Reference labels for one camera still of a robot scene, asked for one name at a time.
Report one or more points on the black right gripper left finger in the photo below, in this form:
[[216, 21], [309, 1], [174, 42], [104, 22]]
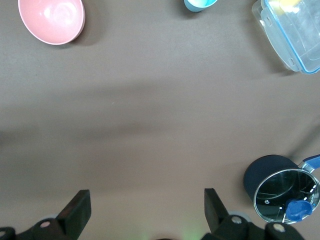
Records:
[[72, 217]]

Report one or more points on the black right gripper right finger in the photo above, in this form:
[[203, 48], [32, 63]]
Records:
[[217, 222]]

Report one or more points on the glass lid with blue knob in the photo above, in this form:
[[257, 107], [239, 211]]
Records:
[[282, 192]]

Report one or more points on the brown table mat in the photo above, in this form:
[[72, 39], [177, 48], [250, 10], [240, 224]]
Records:
[[150, 112]]

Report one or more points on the pink bowl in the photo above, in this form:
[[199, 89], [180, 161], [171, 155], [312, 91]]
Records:
[[52, 20]]

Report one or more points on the clear plastic food container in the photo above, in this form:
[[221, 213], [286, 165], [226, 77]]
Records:
[[295, 35]]

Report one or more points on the light blue plastic cup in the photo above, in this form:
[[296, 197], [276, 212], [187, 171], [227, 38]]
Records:
[[200, 5]]

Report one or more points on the yellow round food piece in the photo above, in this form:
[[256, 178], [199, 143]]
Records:
[[290, 2]]

